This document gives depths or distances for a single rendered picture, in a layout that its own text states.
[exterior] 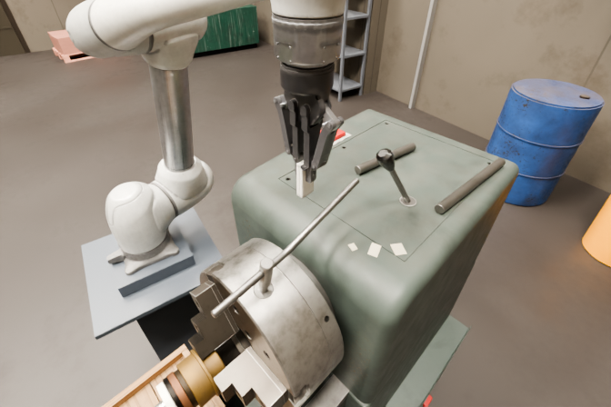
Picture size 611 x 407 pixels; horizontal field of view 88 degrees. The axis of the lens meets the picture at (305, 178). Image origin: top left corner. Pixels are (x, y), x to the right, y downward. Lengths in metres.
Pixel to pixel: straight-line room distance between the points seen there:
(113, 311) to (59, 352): 1.02
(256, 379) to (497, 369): 1.59
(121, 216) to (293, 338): 0.74
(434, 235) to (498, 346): 1.52
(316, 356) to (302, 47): 0.49
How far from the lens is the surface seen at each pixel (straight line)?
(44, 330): 2.41
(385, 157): 0.60
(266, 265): 0.50
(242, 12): 6.71
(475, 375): 2.02
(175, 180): 1.18
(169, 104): 1.01
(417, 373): 1.32
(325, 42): 0.41
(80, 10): 0.82
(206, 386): 0.67
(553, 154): 2.86
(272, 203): 0.70
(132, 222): 1.15
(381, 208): 0.70
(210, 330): 0.66
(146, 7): 0.66
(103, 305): 1.31
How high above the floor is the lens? 1.71
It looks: 37 degrees down
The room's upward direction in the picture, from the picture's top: straight up
